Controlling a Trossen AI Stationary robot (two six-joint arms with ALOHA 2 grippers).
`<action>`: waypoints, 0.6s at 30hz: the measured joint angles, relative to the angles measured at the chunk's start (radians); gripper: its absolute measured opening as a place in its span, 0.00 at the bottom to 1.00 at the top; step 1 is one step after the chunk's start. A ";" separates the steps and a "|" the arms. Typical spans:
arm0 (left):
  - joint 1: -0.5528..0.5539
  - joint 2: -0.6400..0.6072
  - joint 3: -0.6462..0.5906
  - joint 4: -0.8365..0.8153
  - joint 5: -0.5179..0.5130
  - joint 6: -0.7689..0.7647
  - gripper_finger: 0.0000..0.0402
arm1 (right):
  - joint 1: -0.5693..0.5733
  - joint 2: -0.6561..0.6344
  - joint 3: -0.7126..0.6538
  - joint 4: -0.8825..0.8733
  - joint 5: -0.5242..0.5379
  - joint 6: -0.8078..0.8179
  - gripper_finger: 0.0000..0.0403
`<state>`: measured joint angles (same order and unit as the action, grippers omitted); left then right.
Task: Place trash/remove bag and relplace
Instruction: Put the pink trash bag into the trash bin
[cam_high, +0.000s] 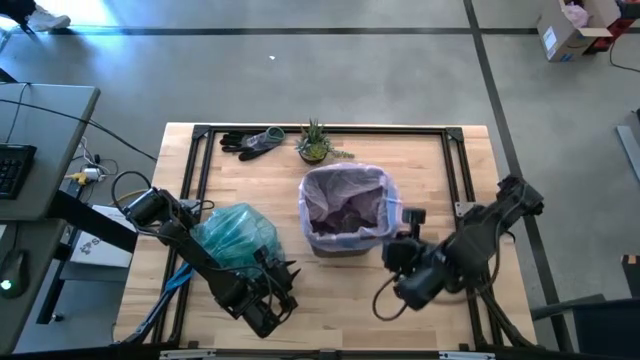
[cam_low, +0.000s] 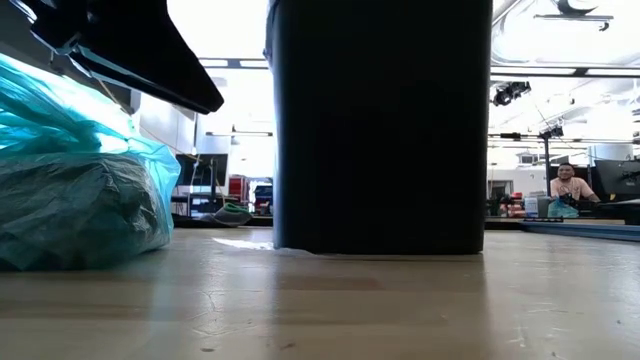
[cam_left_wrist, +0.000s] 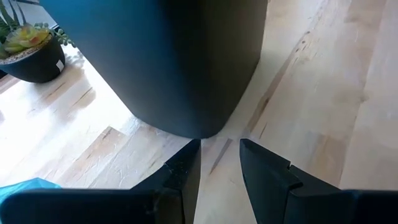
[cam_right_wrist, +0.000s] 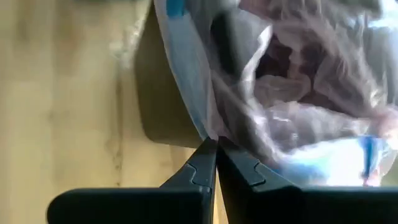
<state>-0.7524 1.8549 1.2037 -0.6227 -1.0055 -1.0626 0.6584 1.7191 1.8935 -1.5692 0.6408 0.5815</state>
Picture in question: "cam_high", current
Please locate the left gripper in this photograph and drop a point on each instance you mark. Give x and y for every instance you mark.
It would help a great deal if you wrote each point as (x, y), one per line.
(265, 292)

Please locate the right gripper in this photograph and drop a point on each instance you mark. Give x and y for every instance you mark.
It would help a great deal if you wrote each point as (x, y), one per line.
(402, 255)

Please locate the teal plastic trash bag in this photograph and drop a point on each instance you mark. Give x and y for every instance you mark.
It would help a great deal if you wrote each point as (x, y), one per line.
(235, 235)

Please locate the dark grey trash bin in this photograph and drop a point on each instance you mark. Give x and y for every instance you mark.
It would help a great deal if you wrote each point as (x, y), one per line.
(345, 251)

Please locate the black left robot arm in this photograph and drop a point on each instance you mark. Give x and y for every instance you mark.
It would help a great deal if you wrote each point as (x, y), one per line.
(185, 245)

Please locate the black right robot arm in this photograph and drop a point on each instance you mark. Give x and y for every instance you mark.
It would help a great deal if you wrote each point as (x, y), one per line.
(480, 240)

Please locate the small pink plastic bag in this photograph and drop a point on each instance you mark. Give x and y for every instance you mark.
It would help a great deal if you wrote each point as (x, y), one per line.
(576, 14)

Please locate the black work glove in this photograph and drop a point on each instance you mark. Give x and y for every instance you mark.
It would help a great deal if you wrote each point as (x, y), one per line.
(245, 145)

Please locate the succulent plant in pot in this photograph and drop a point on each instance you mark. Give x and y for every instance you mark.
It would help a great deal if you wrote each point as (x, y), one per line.
(314, 145)

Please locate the white printed box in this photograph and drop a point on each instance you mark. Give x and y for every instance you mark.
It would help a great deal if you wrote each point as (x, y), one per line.
(100, 250)

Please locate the white power adapter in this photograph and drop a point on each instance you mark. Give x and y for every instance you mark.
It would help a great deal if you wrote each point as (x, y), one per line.
(92, 173)

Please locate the dark office chair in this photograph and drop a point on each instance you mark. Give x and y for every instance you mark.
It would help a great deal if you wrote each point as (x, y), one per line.
(605, 330)

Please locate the silver aluminium bar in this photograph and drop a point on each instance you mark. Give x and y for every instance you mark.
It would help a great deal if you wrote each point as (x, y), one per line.
(629, 150)

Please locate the grey desk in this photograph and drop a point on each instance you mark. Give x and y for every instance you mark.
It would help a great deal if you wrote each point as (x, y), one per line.
(45, 150)

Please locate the black computer mouse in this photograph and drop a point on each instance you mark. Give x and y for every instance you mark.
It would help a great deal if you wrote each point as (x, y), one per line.
(12, 272)

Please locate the cardboard box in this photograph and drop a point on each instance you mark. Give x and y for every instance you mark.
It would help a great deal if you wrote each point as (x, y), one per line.
(565, 37)

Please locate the black keyboard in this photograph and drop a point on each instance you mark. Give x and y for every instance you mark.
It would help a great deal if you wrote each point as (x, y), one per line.
(12, 170)

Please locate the red plastic crate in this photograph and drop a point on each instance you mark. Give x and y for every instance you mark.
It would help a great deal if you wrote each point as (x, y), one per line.
(620, 27)

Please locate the person's foot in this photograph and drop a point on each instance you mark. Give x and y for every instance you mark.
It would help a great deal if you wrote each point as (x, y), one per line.
(47, 21)

